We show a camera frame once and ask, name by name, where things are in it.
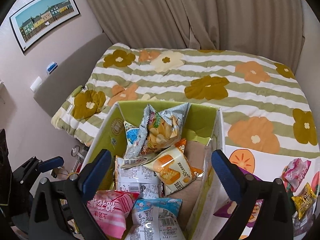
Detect beige curtain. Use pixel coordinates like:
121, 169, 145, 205
87, 0, 304, 70

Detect green cardboard box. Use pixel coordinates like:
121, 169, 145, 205
84, 101, 225, 239

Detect dark purple snack bag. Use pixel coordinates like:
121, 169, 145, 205
292, 208, 315, 237

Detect white blue chip bag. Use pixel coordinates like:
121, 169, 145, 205
125, 198, 185, 240

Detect grey headboard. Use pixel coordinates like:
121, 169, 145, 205
34, 33, 112, 117

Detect small pink strawberry bag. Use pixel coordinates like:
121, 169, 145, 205
282, 158, 311, 192

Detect pink striped snack bag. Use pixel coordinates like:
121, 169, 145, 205
87, 190, 139, 239

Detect white wall switch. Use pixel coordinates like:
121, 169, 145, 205
30, 76, 42, 93

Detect purple potato chips bag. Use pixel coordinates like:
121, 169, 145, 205
213, 167, 264, 229

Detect orange cracker snack bag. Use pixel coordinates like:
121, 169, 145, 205
143, 138, 204, 196

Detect framed houses picture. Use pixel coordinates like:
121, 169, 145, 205
9, 0, 80, 53

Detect yellow chocolate snack bag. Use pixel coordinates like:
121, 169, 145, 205
291, 183, 317, 219

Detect silver grey snack bag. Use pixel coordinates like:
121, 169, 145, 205
121, 102, 190, 169

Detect floral striped quilt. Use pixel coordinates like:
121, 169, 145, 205
51, 43, 319, 158

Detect white snack bag upper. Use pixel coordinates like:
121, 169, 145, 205
114, 156, 164, 199

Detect blue white box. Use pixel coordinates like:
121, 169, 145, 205
46, 62, 57, 75

